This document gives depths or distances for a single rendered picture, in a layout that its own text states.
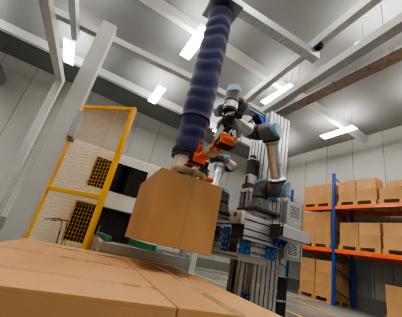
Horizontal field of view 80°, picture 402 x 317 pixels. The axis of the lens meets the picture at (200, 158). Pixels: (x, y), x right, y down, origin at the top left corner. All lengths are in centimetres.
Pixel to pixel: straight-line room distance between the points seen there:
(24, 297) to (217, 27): 217
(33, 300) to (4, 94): 1137
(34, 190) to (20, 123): 884
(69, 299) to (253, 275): 149
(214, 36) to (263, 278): 198
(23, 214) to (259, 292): 206
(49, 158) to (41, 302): 210
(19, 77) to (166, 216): 1119
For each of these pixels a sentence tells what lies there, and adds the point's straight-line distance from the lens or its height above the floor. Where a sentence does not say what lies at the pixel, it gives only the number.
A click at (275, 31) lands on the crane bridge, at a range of 294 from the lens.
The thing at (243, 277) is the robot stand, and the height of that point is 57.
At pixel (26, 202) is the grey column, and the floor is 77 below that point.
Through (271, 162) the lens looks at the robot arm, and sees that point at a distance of 172.
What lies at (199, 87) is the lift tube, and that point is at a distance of 191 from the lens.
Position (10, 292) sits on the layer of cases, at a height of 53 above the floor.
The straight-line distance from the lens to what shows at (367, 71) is 597.
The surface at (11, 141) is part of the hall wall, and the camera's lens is 1121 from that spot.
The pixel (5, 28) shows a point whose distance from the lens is 1071.
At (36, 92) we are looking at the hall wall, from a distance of 1185.
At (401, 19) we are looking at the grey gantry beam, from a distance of 330.
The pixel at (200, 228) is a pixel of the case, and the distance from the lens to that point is 139.
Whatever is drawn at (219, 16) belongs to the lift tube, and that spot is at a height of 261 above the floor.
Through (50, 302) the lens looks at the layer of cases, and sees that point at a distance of 67.
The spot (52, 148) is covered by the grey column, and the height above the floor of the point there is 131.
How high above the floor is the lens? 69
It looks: 21 degrees up
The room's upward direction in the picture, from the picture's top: 12 degrees clockwise
